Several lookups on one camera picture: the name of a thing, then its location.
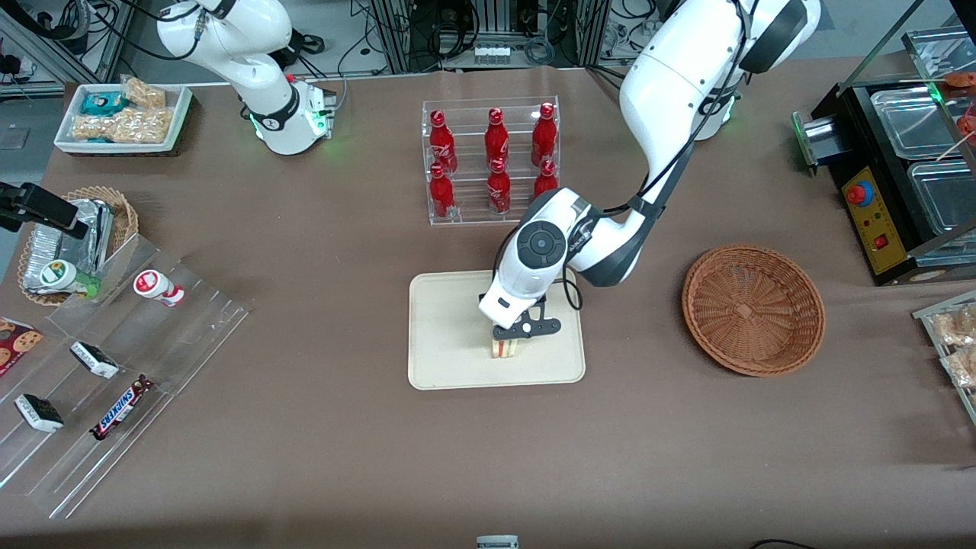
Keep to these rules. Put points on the silver foil packet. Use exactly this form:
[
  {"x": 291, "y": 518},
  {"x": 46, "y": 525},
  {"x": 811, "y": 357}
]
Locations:
[{"x": 69, "y": 244}]

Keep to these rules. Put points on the white rectangular snack tray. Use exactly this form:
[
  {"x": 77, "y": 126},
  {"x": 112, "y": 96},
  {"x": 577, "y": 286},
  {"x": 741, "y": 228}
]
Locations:
[{"x": 179, "y": 114}]

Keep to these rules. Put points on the clear wrapped cracker pack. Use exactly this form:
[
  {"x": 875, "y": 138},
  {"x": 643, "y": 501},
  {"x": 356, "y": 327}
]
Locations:
[
  {"x": 957, "y": 328},
  {"x": 962, "y": 367}
]

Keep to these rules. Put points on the black white snack bar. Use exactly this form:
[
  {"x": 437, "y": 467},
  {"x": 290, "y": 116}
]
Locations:
[
  {"x": 38, "y": 412},
  {"x": 94, "y": 359}
]

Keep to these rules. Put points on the small grey device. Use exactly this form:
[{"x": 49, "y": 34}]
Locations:
[{"x": 497, "y": 542}]

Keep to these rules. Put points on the clear acrylic bottle rack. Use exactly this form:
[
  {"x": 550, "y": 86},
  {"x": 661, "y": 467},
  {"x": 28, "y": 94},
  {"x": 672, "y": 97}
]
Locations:
[{"x": 473, "y": 206}]

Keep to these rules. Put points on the white power strip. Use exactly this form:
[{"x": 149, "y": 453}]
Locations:
[{"x": 492, "y": 54}]

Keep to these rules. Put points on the red capped yogurt bottle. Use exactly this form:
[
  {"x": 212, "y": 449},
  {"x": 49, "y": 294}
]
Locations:
[{"x": 155, "y": 285}]

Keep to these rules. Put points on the grey tray with snacks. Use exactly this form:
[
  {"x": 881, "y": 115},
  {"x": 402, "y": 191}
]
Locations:
[{"x": 934, "y": 316}]

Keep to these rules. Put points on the triangle sandwich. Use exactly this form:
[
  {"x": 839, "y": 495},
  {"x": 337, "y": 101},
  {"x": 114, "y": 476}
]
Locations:
[{"x": 505, "y": 349}]

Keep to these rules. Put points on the black food warmer appliance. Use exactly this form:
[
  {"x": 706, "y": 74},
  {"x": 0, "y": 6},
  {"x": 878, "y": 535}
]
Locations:
[{"x": 869, "y": 221}]

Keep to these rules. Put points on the green capped yogurt bottle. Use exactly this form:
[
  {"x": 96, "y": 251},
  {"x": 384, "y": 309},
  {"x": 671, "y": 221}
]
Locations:
[{"x": 61, "y": 276}]

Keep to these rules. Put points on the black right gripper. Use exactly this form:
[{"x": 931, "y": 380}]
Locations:
[{"x": 30, "y": 201}]

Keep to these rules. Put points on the brown wicker basket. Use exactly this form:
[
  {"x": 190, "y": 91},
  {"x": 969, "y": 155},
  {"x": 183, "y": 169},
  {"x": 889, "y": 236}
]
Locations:
[{"x": 751, "y": 309}]

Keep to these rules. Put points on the clear acrylic stepped shelf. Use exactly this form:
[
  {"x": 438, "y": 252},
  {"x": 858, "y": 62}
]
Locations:
[{"x": 175, "y": 343}]

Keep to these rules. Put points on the snickers chocolate bar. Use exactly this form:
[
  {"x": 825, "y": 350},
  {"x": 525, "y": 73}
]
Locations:
[{"x": 122, "y": 406}]

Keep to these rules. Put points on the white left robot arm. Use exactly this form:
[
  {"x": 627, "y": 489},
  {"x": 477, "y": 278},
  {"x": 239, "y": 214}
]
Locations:
[{"x": 671, "y": 91}]

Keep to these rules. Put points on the chocolate chip cookie packet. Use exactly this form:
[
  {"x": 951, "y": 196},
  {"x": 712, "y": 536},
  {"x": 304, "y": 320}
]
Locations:
[{"x": 19, "y": 343}]

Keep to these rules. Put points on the small rice cracker pack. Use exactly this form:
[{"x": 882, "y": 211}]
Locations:
[{"x": 145, "y": 93}]

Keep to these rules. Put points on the beige plastic tray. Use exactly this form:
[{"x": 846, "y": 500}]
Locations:
[{"x": 450, "y": 335}]

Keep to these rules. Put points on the aluminium equipment frame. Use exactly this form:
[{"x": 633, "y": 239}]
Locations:
[{"x": 396, "y": 38}]

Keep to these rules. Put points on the light wicker basket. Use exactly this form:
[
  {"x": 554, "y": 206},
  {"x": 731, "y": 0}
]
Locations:
[{"x": 126, "y": 217}]

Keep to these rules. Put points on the teal snack packet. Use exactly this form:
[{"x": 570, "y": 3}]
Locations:
[{"x": 103, "y": 103}]

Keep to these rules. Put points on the red cola bottle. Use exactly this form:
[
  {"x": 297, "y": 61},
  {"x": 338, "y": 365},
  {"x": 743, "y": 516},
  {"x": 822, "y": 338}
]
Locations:
[
  {"x": 546, "y": 177},
  {"x": 499, "y": 191},
  {"x": 441, "y": 197},
  {"x": 544, "y": 137},
  {"x": 496, "y": 141},
  {"x": 441, "y": 145}
]

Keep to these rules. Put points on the steel warmer pan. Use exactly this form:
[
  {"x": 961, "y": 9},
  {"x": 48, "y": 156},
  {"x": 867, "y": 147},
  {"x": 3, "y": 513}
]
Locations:
[
  {"x": 915, "y": 122},
  {"x": 949, "y": 198}
]

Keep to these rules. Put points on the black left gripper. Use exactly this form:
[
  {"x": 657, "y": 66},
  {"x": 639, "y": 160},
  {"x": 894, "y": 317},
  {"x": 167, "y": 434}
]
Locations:
[{"x": 481, "y": 296}]

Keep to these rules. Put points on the large rice cracker pack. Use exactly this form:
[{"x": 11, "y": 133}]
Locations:
[{"x": 122, "y": 126}]

